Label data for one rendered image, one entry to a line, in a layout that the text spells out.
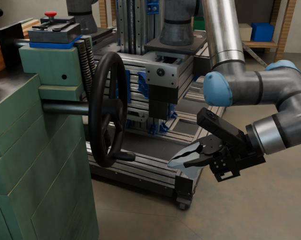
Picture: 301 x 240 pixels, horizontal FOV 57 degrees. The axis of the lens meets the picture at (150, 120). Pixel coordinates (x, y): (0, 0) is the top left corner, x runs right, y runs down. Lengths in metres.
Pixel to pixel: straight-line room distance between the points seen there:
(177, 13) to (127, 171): 0.83
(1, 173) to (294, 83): 0.63
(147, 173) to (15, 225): 0.83
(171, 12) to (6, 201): 0.89
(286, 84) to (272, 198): 1.13
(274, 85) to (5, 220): 0.66
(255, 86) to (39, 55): 0.49
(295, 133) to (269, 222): 1.03
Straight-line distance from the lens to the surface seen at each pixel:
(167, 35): 1.22
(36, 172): 0.77
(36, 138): 0.74
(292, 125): 0.60
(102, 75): 0.59
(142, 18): 1.38
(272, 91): 0.64
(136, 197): 1.59
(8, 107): 0.64
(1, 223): 0.76
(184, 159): 0.64
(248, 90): 0.61
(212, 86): 0.59
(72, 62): 0.69
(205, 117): 0.57
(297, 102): 0.62
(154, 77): 1.15
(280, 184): 1.82
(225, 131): 0.59
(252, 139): 0.60
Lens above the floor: 1.15
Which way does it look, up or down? 31 degrees down
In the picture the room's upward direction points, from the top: straight up
